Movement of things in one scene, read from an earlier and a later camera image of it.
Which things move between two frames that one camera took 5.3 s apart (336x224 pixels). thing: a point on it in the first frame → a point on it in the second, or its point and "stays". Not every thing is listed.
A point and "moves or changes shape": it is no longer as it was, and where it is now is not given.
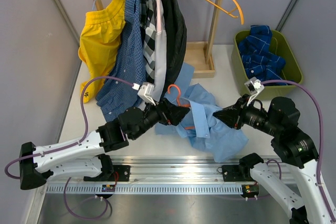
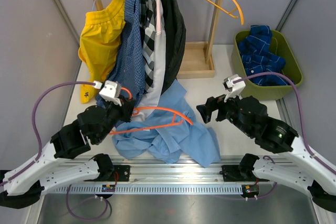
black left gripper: x=169 y=113 → x=126 y=108
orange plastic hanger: x=178 y=103 moves or changes shape
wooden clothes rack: x=200 y=54 stays
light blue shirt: x=216 y=138 → x=170 y=134
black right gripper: x=234 y=116 → x=212 y=104
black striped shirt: x=176 y=30 stays
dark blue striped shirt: x=258 y=62 stays
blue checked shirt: x=120 y=92 stays
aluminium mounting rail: x=181 y=176 stays
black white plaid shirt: x=148 y=25 stays
